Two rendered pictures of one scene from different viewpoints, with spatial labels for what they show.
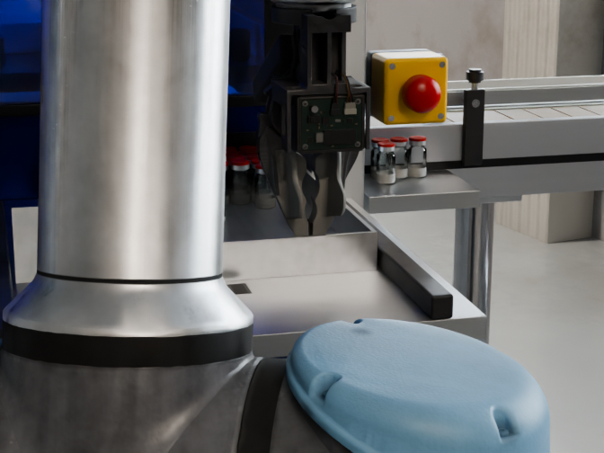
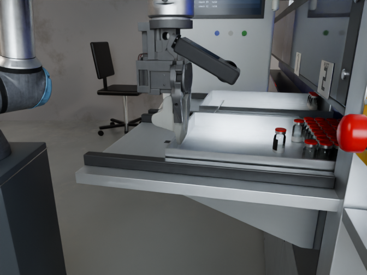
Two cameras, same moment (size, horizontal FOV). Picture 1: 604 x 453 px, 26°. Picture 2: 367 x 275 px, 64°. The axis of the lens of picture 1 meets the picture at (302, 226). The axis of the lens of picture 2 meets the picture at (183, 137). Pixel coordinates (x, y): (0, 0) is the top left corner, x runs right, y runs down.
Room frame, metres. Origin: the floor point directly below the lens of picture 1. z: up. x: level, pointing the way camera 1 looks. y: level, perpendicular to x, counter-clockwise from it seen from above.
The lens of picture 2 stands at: (1.35, -0.47, 1.09)
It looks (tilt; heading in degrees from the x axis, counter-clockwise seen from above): 19 degrees down; 116
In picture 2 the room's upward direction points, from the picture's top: straight up
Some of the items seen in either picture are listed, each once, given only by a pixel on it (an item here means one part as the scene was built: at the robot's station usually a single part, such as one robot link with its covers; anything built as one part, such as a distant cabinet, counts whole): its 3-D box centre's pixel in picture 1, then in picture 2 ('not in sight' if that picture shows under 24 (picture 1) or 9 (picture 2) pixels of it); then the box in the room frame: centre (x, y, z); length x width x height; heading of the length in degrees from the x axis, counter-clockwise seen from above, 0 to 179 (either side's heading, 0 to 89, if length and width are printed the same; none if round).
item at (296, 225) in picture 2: not in sight; (219, 202); (1.19, 0.00, 0.79); 0.34 x 0.03 x 0.13; 14
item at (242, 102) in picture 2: not in sight; (261, 104); (1.17, 0.43, 0.90); 0.34 x 0.26 x 0.04; 14
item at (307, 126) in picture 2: (187, 185); (314, 139); (1.34, 0.12, 0.90); 0.18 x 0.02 x 0.05; 104
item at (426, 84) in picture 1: (420, 93); (359, 133); (1.38, -0.13, 0.99); 0.04 x 0.04 x 0.04; 14
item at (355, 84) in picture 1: (315, 78); (167, 58); (1.09, -0.01, 1.06); 0.09 x 0.08 x 0.12; 14
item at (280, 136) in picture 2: not in sight; (279, 141); (1.28, 0.09, 0.90); 0.02 x 0.02 x 0.04
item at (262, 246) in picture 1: (200, 212); (266, 140); (1.25, 0.10, 0.90); 0.34 x 0.26 x 0.04; 14
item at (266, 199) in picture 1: (265, 185); (309, 154); (1.33, 0.04, 0.90); 0.02 x 0.02 x 0.05
